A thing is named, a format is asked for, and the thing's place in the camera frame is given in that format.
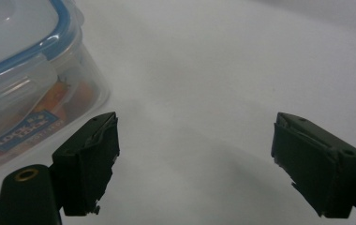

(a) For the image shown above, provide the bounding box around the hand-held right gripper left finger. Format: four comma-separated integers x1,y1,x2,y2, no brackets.
51,111,121,218

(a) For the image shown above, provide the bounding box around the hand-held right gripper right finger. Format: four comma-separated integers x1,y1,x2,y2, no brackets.
271,112,356,219

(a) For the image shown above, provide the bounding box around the clear plastic food container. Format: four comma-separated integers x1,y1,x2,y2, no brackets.
0,0,111,176

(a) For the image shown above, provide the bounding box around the clear lid with blue seal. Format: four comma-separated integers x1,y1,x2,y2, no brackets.
0,0,85,123

